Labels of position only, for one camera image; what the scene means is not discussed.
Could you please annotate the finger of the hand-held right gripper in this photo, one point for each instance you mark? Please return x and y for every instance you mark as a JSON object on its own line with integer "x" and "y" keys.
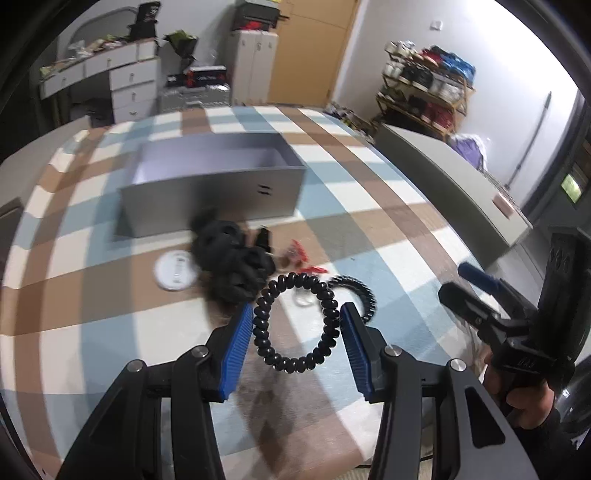
{"x": 464, "y": 304}
{"x": 480, "y": 278}

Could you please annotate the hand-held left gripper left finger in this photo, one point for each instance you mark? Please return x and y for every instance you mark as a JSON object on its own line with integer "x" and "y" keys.
{"x": 238, "y": 353}

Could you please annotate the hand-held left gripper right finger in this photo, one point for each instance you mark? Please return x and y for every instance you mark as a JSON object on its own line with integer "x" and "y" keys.
{"x": 358, "y": 353}

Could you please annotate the black scrunchie pile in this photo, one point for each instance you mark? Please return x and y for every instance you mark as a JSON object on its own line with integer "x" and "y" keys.
{"x": 231, "y": 263}

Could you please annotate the red hair clip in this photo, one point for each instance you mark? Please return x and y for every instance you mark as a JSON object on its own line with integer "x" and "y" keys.
{"x": 300, "y": 256}

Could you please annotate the black hair clip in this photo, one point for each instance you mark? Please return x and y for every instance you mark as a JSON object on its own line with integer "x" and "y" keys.
{"x": 264, "y": 239}

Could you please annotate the grey cardboard box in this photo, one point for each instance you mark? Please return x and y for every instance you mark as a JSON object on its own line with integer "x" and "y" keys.
{"x": 207, "y": 198}

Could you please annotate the person's right forearm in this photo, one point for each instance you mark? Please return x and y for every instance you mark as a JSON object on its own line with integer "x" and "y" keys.
{"x": 554, "y": 447}

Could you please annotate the person's right hand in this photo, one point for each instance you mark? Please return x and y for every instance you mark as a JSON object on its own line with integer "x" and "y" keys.
{"x": 531, "y": 406}

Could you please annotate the pink flat item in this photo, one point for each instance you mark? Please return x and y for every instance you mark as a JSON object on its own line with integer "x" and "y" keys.
{"x": 502, "y": 205}

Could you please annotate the grey cabinet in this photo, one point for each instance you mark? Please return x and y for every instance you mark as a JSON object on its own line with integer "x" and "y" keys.
{"x": 443, "y": 184}

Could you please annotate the white round lid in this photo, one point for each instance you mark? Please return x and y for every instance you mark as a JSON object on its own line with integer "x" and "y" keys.
{"x": 175, "y": 272}

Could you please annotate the purple cloth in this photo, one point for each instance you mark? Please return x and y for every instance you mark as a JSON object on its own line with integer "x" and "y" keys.
{"x": 468, "y": 150}

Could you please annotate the grey pole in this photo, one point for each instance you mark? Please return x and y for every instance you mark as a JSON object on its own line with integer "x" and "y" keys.
{"x": 535, "y": 134}

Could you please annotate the wooden shoe rack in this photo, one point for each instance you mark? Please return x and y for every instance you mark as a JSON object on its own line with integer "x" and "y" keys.
{"x": 427, "y": 87}

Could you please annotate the pile of shoes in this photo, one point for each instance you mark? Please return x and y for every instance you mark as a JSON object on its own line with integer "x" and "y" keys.
{"x": 348, "y": 120}

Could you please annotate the silver suitcase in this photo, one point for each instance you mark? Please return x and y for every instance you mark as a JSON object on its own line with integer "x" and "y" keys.
{"x": 196, "y": 98}

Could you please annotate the black orange shoe box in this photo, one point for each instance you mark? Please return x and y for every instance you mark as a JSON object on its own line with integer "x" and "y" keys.
{"x": 207, "y": 76}

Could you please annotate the small black shoe box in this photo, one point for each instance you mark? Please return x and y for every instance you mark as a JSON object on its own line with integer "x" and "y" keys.
{"x": 178, "y": 81}

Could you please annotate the wooden door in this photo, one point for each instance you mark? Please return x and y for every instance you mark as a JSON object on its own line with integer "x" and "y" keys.
{"x": 314, "y": 46}

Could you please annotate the white suitcase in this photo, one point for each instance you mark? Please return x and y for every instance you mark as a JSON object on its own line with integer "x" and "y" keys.
{"x": 253, "y": 64}

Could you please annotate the white dressing desk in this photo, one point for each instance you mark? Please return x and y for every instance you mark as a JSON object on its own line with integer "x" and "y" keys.
{"x": 131, "y": 76}

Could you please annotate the dark wrapped bouquet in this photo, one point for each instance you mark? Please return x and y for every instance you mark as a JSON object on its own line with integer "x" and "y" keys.
{"x": 181, "y": 42}

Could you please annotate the clutter on desk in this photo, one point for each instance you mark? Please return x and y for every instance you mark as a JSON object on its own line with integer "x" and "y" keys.
{"x": 87, "y": 48}

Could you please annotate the stack of shoe boxes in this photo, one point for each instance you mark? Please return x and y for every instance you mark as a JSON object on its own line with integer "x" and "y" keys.
{"x": 256, "y": 14}

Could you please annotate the black paper bag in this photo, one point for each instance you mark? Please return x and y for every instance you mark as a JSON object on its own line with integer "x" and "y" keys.
{"x": 145, "y": 21}

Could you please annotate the arched desk mirror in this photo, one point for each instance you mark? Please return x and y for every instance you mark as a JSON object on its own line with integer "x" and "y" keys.
{"x": 99, "y": 25}

